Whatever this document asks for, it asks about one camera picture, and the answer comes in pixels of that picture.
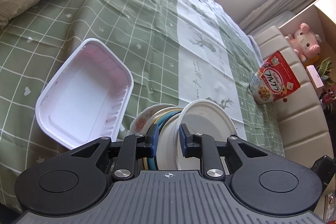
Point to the pink plush toy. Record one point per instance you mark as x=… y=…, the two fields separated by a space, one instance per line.
x=306 y=44

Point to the cream bowl with yellow rim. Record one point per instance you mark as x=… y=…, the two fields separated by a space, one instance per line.
x=156 y=112

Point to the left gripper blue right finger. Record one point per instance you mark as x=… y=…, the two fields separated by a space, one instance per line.
x=205 y=148

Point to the teal bowl white inside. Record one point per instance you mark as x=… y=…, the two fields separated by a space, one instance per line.
x=151 y=162

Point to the green checked bed sheet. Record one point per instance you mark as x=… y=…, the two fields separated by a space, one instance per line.
x=178 y=51

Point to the red Calbee cereal bag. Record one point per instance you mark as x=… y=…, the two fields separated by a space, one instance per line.
x=274 y=80

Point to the white pink plastic tray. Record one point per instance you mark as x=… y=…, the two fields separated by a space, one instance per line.
x=86 y=98

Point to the cream padded headboard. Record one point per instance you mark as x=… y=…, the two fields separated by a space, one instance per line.
x=302 y=123

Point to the floral ceramic plate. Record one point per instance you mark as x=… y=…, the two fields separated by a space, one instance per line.
x=137 y=125

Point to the pink small box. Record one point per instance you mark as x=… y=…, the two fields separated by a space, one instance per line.
x=314 y=77

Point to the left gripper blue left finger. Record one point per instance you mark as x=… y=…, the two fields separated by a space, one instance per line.
x=131 y=149

